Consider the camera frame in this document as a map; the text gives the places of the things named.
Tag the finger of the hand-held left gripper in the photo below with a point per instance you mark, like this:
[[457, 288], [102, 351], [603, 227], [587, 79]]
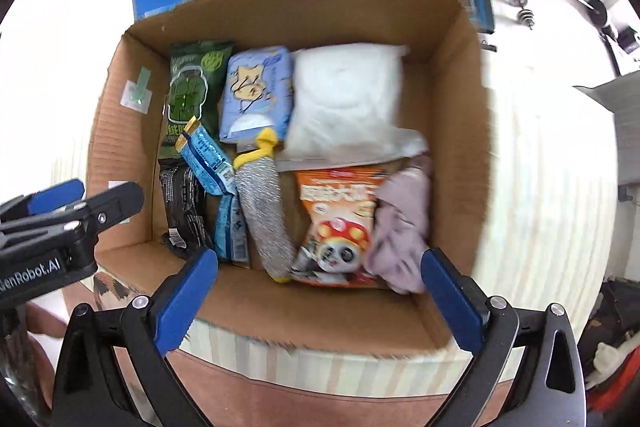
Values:
[[55, 196], [117, 202]]

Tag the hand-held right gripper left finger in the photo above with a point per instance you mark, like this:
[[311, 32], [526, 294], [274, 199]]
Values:
[[185, 302]]

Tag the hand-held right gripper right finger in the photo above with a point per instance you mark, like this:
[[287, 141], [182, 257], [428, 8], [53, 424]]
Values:
[[450, 302]]

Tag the black snack packet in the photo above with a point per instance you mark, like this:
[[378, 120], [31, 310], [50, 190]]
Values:
[[182, 202]]

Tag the blue snack packet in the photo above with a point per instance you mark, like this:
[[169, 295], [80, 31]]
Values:
[[231, 227], [205, 157]]

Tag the pink cloth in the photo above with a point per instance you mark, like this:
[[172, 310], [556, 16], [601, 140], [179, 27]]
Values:
[[400, 217]]

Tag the steel mesh scrubber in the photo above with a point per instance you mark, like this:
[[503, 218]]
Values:
[[262, 212]]

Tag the green snack packet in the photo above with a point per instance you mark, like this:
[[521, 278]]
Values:
[[192, 92]]

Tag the orange panda snack packet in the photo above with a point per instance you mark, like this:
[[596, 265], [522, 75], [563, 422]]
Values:
[[335, 217]]

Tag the light blue tissue packet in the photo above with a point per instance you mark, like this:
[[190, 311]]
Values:
[[255, 92]]

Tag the cardboard box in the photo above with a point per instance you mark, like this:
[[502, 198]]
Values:
[[450, 107]]

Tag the white plastic bag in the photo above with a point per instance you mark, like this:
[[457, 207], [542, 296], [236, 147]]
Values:
[[345, 97]]

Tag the person's left forearm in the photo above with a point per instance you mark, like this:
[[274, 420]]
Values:
[[15, 367]]

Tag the cat print mat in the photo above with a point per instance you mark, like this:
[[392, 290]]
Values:
[[112, 289]]

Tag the pink tablecloth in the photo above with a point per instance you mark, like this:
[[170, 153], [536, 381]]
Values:
[[300, 407]]

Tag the black bag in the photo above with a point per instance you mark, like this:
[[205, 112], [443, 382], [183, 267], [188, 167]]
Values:
[[615, 307]]

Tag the grey chair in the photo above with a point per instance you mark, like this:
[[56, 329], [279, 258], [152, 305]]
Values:
[[630, 132]]

